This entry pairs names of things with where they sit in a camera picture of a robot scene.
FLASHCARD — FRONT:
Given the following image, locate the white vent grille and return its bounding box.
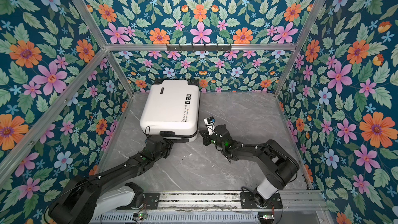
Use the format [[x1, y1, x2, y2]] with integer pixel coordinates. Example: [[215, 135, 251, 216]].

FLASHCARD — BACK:
[[90, 212, 260, 224]]

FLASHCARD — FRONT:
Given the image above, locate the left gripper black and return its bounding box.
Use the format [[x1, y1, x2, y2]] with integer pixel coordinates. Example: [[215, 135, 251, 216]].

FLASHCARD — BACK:
[[152, 137, 176, 163]]

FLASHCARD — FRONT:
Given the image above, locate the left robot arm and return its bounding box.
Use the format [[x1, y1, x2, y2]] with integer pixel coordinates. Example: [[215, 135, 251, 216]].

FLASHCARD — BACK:
[[48, 135, 174, 224]]

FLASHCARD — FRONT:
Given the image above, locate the white hard-shell suitcase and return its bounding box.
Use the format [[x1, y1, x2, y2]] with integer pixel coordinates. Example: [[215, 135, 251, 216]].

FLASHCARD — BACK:
[[140, 80, 201, 142]]

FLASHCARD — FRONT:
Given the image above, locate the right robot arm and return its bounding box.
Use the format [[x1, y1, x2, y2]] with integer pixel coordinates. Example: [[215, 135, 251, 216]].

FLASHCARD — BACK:
[[199, 124, 300, 207]]

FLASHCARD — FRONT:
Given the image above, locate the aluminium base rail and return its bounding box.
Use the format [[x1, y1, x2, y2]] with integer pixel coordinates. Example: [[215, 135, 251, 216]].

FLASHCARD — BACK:
[[96, 190, 327, 217]]

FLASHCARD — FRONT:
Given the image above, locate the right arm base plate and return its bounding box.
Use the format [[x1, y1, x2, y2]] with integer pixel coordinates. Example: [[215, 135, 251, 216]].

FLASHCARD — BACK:
[[240, 191, 283, 209]]

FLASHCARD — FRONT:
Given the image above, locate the black hook rack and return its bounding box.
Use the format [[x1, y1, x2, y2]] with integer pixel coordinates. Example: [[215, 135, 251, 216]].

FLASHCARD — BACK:
[[166, 44, 232, 52]]

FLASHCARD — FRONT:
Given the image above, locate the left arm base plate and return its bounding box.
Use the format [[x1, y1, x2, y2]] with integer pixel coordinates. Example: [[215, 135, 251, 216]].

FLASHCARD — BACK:
[[123, 192, 160, 210]]

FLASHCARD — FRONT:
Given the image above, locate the aluminium frame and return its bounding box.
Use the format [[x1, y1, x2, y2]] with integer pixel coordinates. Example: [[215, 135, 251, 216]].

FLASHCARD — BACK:
[[1, 0, 325, 186]]

